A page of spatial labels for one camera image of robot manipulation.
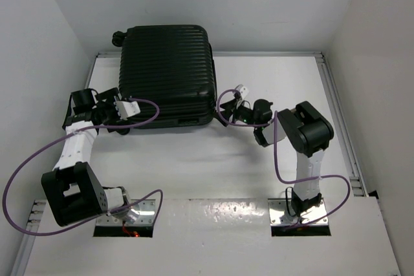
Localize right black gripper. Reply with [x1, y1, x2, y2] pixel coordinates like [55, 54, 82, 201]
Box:
[213, 98, 261, 129]

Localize black hard-shell suitcase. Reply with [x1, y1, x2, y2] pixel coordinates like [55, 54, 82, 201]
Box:
[112, 25, 217, 129]

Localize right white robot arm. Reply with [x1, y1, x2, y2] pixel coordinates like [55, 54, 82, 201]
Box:
[218, 99, 334, 218]

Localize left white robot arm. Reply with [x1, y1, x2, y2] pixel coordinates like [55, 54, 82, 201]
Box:
[41, 87, 129, 227]

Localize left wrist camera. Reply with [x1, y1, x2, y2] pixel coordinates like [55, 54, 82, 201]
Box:
[114, 101, 140, 120]

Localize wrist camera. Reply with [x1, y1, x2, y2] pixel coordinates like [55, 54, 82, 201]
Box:
[114, 101, 140, 120]
[233, 84, 249, 108]

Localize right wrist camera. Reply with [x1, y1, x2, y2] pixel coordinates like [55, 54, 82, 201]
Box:
[233, 84, 249, 108]

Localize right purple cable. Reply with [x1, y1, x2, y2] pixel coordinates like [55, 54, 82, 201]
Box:
[215, 89, 352, 228]

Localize purple cable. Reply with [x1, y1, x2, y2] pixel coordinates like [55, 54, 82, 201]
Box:
[215, 89, 352, 228]
[1, 96, 164, 235]

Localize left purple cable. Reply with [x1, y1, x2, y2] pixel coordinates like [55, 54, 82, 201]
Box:
[1, 96, 164, 235]

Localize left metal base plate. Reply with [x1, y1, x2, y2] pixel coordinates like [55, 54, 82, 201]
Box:
[95, 199, 156, 227]

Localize metal base plate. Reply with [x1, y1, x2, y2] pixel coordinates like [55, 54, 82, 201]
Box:
[268, 198, 329, 228]
[95, 199, 156, 227]

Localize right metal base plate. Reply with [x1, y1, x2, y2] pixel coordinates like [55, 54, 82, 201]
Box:
[268, 198, 329, 228]

